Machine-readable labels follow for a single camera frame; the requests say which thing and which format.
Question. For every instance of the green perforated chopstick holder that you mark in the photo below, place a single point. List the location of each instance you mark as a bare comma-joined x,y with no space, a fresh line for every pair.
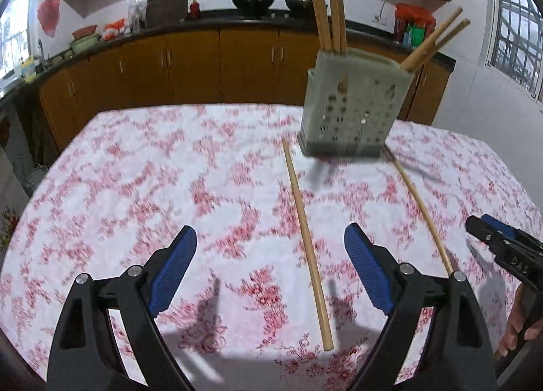
356,94

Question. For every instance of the green basin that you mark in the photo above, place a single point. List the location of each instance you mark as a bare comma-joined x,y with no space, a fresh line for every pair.
85,45

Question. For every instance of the dark brown cutting board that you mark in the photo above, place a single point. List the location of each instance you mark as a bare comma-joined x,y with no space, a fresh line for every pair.
166,10

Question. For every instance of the red wall sticker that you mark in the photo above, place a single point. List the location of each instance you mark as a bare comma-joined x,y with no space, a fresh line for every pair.
49,17

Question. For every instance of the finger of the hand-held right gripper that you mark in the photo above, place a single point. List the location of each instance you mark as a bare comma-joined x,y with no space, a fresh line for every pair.
502,227
509,257

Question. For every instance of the black wok with lid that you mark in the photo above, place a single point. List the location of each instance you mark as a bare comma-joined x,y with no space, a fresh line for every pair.
299,3

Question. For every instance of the yellow container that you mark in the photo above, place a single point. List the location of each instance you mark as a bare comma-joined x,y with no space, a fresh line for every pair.
29,70

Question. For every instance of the bright side window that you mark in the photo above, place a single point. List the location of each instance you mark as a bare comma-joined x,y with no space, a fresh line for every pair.
15,30

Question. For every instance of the wooden kitchen base cabinets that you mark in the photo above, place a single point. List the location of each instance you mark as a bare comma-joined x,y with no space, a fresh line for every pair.
191,64

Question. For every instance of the clear plastic bag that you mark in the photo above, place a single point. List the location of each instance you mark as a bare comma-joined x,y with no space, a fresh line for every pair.
136,17

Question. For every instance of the person's right hand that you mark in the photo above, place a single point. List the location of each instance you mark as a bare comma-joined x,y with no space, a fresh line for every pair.
514,319

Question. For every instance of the barred window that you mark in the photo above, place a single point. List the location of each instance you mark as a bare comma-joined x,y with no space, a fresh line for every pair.
519,26

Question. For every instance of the red bag with bottles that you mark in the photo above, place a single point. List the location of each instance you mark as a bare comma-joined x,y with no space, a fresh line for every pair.
413,22

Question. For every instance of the red and white plastic bag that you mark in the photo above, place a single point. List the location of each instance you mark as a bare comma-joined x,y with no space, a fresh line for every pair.
115,29

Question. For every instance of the red bowl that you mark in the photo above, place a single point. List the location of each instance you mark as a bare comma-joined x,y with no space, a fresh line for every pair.
84,31

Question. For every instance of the red bottle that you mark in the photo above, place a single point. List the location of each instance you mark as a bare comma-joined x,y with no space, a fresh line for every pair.
194,9

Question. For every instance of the black kitchen countertop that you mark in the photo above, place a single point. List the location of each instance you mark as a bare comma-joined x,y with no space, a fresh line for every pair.
140,28

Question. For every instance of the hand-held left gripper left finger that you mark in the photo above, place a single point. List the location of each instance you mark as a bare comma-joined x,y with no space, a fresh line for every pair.
169,272

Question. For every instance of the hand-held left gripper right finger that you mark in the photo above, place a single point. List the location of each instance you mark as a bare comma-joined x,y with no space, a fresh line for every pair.
367,268

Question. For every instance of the metal faucet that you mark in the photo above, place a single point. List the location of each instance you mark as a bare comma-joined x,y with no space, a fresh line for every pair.
41,51

